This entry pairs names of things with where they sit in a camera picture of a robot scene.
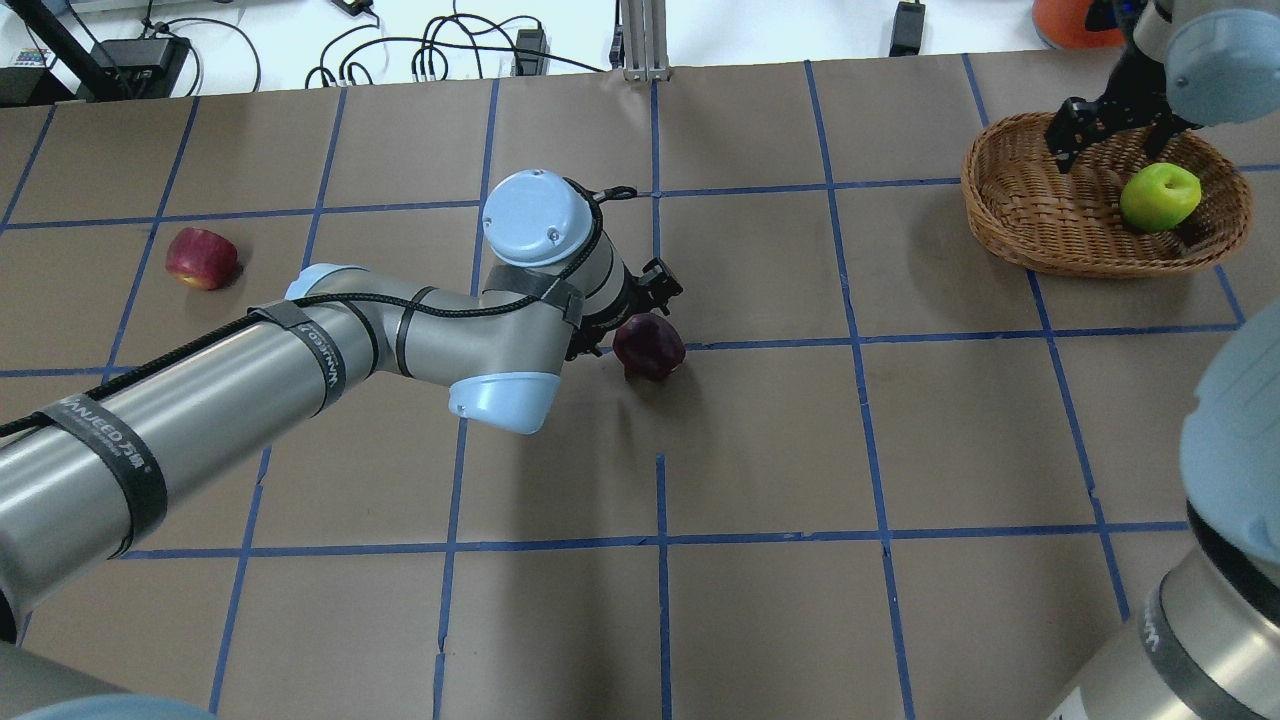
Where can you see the wicker basket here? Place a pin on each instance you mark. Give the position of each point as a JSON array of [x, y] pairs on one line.
[[1023, 209]]

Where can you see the red apple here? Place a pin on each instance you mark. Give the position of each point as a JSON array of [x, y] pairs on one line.
[[202, 259]]

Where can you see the black power brick left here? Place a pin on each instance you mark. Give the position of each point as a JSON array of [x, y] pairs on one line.
[[143, 68]]

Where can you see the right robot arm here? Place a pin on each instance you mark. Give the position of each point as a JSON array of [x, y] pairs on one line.
[[1204, 643]]

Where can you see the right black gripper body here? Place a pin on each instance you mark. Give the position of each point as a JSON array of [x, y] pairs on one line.
[[1128, 103]]

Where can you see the black power adapter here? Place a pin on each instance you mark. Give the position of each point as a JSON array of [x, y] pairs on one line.
[[531, 46]]

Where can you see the orange object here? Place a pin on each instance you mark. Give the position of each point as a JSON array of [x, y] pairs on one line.
[[1076, 24]]

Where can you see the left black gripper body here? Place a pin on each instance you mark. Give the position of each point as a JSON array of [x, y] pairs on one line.
[[622, 298]]

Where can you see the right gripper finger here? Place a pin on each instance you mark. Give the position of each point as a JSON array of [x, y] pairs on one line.
[[1167, 127], [1077, 126]]

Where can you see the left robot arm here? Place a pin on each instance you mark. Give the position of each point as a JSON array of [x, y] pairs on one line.
[[88, 476]]

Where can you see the dark purple apple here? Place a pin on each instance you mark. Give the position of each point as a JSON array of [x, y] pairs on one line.
[[648, 347]]

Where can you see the black adapter right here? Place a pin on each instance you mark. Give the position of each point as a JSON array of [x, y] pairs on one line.
[[907, 29]]

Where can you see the green apple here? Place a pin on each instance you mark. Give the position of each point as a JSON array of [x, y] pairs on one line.
[[1160, 197]]

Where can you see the aluminium frame post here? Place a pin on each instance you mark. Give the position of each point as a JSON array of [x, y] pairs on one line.
[[644, 41]]

